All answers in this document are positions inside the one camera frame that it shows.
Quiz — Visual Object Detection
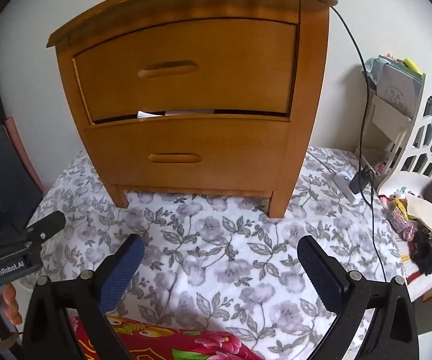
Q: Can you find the pale teal cloth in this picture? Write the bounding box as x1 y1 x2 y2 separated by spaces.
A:
364 55 389 83

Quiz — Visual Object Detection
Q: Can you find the white power strip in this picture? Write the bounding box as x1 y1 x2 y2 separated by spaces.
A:
332 171 356 200

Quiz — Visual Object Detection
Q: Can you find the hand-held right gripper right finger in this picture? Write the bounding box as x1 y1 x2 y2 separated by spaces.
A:
297 235 421 360

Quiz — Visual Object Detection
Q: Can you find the black fabric bundle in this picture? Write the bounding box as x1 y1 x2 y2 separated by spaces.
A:
410 230 432 275

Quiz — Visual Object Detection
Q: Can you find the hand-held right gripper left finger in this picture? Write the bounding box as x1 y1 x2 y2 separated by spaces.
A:
21 233 145 360

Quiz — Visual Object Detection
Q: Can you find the yellow plastic object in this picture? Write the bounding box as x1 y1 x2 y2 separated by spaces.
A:
403 57 423 76

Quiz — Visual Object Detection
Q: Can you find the pink board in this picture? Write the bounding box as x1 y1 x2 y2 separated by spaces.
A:
4 116 46 194

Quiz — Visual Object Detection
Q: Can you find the wooden nightstand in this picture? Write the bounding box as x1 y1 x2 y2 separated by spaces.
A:
46 0 339 219

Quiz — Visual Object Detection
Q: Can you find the black power cable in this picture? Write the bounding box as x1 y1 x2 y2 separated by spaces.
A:
330 5 389 284

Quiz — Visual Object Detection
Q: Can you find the colourful candy packet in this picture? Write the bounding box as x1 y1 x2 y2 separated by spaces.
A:
384 197 417 241

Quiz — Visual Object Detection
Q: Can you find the black power adapter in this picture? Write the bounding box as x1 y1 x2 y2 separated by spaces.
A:
350 168 371 194

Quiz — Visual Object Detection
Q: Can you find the grey floral bed sheet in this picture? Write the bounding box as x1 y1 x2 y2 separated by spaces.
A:
29 145 411 360

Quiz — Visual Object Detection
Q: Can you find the wooden deep drawer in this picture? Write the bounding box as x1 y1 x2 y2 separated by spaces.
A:
84 114 292 193

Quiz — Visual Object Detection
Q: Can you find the white knitted mat red stripe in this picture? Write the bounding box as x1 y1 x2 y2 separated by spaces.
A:
398 238 432 302

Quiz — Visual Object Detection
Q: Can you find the white cutout desk organizer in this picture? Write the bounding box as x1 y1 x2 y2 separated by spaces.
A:
354 54 432 196

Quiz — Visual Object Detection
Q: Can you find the grey notebook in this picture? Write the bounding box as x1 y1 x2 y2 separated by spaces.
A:
376 63 423 118

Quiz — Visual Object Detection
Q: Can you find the red floral blanket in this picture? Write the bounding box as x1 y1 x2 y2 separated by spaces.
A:
69 315 263 360

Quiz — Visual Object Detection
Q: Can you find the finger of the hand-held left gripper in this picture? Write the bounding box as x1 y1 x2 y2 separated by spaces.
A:
26 211 67 241

